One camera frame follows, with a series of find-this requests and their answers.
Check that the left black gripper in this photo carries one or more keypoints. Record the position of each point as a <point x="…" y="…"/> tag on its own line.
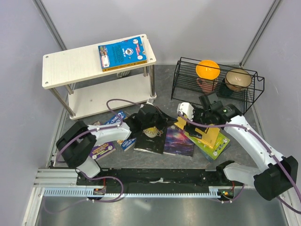
<point x="165" y="120"/>

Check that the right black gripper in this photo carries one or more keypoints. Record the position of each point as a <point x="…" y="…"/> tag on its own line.
<point x="190" y="128"/>

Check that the yellow hardcover book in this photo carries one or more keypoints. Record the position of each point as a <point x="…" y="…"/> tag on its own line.
<point x="209" y="134"/>

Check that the green cartoon book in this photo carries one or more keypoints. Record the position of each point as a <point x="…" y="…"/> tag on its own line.
<point x="222" y="143"/>

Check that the blue paperback book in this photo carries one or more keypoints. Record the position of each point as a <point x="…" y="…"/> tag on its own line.
<point x="122" y="54"/>

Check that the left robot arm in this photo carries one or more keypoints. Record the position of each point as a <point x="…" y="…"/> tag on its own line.
<point x="77" y="143"/>

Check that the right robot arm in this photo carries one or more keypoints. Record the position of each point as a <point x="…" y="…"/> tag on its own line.
<point x="273" y="175"/>

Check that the purple robinson crusoe book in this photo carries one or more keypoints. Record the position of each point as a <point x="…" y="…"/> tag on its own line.
<point x="177" y="143"/>

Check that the black moon and sixpence book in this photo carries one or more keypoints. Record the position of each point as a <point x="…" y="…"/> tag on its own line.
<point x="151" y="140"/>

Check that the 91-storey treehouse book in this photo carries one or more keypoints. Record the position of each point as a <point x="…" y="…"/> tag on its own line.
<point x="124" y="144"/>

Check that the dark green cup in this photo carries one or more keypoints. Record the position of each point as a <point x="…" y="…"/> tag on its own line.
<point x="224" y="90"/>

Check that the white coiled object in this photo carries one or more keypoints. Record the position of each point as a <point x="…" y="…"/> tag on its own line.
<point x="123" y="74"/>

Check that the orange bowl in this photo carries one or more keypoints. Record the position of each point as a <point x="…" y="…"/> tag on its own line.
<point x="208" y="69"/>

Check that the purple paperback book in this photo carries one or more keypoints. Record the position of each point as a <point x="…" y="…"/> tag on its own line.
<point x="102" y="150"/>

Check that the beige brown bowl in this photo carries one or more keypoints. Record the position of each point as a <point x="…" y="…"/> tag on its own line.
<point x="238" y="79"/>

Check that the white two-tier shelf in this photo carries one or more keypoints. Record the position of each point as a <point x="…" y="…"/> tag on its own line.
<point x="61" y="69"/>

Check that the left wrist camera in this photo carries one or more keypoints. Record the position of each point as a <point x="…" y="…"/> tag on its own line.
<point x="150" y="102"/>

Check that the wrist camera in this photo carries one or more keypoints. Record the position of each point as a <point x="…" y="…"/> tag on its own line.
<point x="150" y="102"/>
<point x="186" y="109"/>

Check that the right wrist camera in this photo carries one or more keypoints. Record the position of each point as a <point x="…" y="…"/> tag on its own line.
<point x="186" y="109"/>

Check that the slotted cable duct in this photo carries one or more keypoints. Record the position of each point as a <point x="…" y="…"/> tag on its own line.
<point x="157" y="190"/>

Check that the black wire dish rack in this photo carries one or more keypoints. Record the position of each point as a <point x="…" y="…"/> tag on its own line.
<point x="186" y="89"/>

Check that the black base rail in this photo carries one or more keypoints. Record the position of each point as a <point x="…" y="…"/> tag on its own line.
<point x="200" y="177"/>

